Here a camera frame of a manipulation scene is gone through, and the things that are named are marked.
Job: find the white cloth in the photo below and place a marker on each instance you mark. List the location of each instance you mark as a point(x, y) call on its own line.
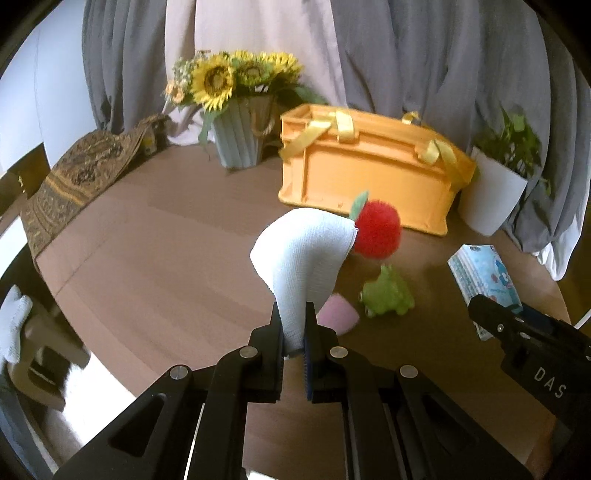
point(299, 256)

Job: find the grey curtain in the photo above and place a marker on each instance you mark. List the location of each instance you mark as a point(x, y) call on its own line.
point(452, 62)

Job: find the green frog plush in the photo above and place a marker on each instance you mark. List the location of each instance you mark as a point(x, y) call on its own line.
point(389, 292)

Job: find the orange plastic crate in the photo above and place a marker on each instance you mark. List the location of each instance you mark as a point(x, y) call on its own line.
point(332, 155)

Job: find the patterned brown cloth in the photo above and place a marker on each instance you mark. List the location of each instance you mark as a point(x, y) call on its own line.
point(87, 169)

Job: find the grey ribbed vase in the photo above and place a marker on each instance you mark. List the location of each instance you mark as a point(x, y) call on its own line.
point(241, 130)

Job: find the green potted plant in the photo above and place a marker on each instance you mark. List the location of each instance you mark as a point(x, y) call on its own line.
point(516, 146)

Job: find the white plant pot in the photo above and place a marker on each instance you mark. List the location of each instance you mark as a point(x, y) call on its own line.
point(494, 191)

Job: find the beige curtain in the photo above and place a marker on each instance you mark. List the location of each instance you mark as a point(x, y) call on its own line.
point(305, 29)

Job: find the red pompom apple toy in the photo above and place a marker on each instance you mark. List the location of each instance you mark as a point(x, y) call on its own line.
point(378, 227)

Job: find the blue tissue pack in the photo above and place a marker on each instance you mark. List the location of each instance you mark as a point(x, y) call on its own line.
point(479, 270)

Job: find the white star cushion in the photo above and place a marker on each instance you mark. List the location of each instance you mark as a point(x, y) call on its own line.
point(15, 309)

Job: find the sunflower bouquet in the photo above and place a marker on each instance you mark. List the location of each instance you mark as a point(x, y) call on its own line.
point(210, 81)

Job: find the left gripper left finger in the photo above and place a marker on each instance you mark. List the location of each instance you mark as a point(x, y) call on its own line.
point(189, 424)

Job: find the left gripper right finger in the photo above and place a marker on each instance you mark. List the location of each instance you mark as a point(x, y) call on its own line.
point(398, 424)

